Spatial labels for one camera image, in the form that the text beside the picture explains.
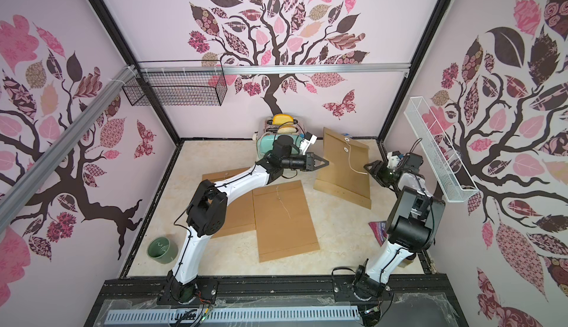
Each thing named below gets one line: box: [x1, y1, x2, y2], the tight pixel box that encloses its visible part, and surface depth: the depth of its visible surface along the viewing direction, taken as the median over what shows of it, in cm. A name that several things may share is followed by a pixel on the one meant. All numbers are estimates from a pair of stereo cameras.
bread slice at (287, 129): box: [277, 125, 298, 134], surface depth 101 cm
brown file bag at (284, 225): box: [252, 179, 321, 263], surface depth 92 cm
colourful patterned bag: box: [368, 221, 388, 247], surface depth 87 cm
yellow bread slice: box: [272, 113, 294, 126], surface depth 105 cm
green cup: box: [146, 236, 179, 265], surface depth 79 cm
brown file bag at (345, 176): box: [314, 127, 372, 210], surface depth 83 cm
